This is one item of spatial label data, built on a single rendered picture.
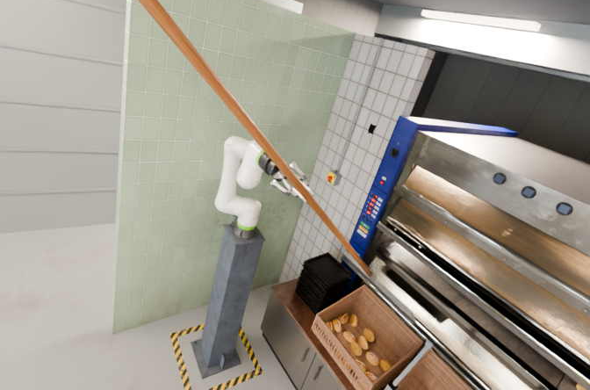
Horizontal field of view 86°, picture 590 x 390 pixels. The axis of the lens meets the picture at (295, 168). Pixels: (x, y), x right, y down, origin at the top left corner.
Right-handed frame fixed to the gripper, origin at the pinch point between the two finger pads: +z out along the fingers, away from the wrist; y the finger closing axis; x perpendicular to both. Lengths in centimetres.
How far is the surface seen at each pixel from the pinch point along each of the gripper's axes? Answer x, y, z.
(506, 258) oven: -112, -58, 42
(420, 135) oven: -85, -89, -34
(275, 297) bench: -145, 64, -63
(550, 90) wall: -304, -357, -76
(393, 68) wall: -62, -115, -74
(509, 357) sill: -144, -22, 69
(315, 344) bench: -142, 59, -12
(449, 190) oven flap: -102, -73, -2
